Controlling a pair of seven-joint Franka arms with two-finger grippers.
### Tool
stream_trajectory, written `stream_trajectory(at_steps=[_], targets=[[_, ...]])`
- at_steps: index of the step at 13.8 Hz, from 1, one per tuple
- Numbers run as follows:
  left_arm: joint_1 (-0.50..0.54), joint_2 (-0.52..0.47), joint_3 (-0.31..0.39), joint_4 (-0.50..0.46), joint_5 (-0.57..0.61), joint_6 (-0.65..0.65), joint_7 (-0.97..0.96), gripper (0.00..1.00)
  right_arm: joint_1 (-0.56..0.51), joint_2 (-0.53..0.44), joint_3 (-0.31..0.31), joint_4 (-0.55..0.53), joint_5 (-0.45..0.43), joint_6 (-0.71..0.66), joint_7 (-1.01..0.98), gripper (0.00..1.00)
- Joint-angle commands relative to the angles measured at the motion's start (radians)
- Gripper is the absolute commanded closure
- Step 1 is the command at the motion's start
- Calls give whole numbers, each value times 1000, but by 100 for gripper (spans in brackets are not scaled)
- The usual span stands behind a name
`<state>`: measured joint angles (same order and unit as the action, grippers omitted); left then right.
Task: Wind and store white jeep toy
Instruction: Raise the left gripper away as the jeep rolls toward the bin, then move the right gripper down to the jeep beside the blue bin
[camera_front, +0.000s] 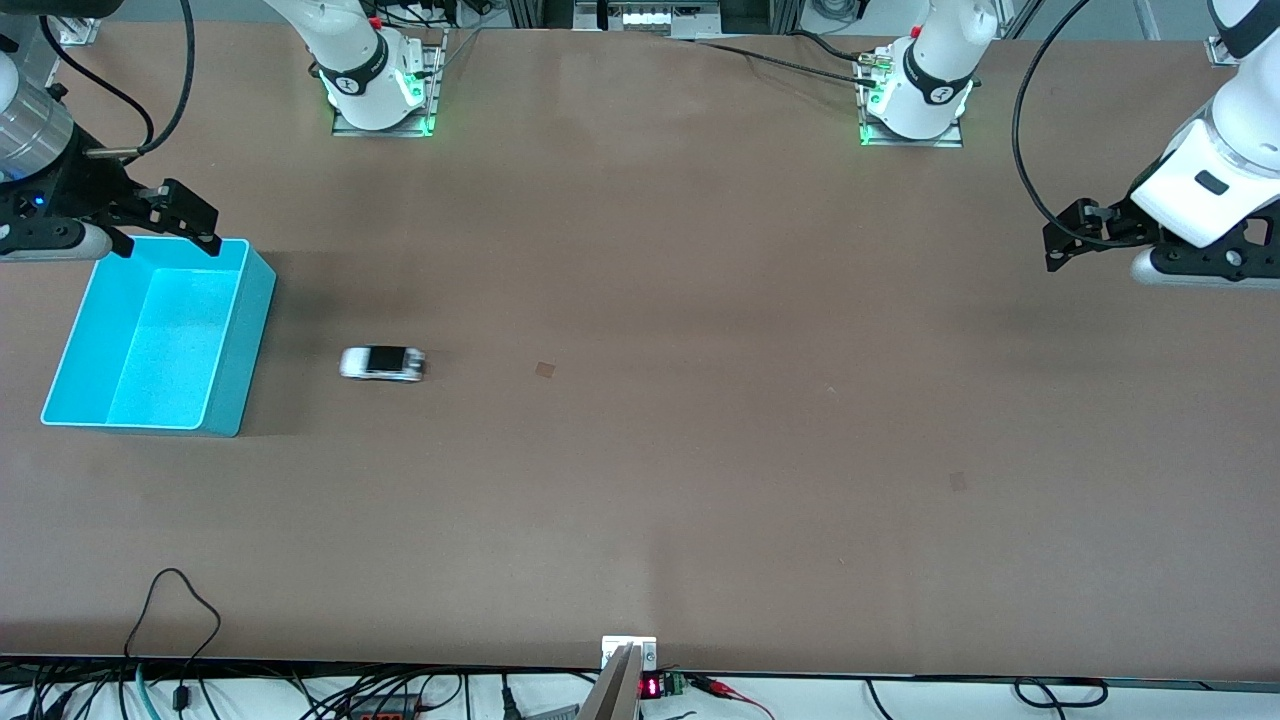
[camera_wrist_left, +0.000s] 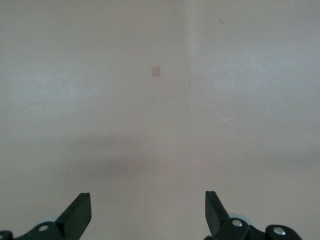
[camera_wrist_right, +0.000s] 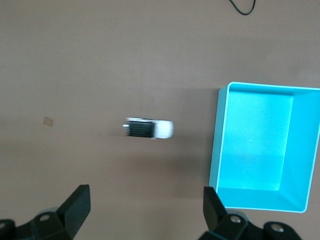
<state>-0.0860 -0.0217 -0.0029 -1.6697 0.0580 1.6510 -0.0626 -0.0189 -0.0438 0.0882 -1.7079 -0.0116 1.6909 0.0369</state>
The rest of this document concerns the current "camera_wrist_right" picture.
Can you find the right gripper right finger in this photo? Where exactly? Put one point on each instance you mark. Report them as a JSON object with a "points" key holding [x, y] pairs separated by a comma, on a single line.
{"points": [[215, 215]]}

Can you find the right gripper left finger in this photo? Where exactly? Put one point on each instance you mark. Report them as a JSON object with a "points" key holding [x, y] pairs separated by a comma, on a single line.
{"points": [[72, 210]]}

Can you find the white jeep toy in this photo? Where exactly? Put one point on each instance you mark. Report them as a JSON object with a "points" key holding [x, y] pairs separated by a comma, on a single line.
{"points": [[162, 128]]}

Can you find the cyan plastic bin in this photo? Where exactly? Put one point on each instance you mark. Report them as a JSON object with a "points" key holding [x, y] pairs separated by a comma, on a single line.
{"points": [[255, 140]]}

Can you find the brown tape square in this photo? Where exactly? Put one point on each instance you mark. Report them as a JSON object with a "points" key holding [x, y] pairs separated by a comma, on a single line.
{"points": [[48, 121]]}

